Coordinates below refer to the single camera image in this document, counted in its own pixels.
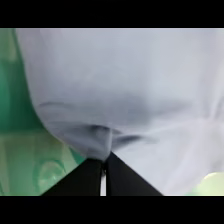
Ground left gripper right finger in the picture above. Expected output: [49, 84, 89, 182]
[104, 151, 164, 197]

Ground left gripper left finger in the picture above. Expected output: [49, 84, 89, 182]
[41, 157, 104, 197]

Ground pale lilac shirt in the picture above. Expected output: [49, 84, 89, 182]
[14, 28, 224, 197]

